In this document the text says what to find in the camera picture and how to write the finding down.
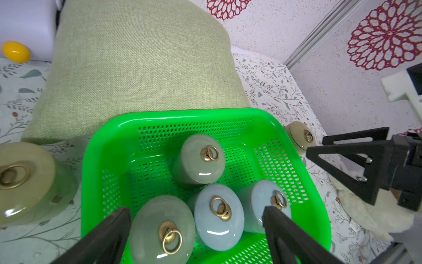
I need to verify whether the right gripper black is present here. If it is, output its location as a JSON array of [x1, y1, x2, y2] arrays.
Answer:
[[306, 127, 422, 211]]

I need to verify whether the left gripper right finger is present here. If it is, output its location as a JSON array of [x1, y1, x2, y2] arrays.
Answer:
[[262, 206, 341, 264]]

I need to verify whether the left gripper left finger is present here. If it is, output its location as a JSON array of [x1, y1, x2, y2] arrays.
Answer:
[[53, 207, 132, 264]]

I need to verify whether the blue canister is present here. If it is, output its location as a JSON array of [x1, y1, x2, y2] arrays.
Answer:
[[235, 180, 292, 234]]

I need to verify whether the green canister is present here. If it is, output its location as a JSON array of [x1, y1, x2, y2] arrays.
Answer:
[[129, 195, 196, 264]]

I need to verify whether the blue-grey canister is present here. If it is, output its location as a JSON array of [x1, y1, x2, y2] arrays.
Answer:
[[187, 184, 245, 251]]

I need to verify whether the yellow canister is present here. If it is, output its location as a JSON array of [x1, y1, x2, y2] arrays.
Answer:
[[284, 121, 317, 156]]

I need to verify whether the yellow-green canister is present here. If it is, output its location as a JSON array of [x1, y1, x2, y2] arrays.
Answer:
[[1, 143, 80, 228]]

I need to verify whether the green plastic basket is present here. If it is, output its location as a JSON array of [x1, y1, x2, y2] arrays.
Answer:
[[81, 108, 331, 252]]

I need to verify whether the grey-green canister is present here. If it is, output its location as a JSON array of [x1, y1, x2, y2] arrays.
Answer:
[[172, 134, 226, 189]]

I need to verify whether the white plush dog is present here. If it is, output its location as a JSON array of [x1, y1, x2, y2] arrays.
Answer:
[[329, 176, 421, 242]]

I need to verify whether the green linen cushion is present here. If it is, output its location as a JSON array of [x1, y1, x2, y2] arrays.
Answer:
[[21, 1, 250, 145]]

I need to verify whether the lilac toaster toy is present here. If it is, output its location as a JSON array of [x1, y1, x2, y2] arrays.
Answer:
[[1, 0, 64, 63]]

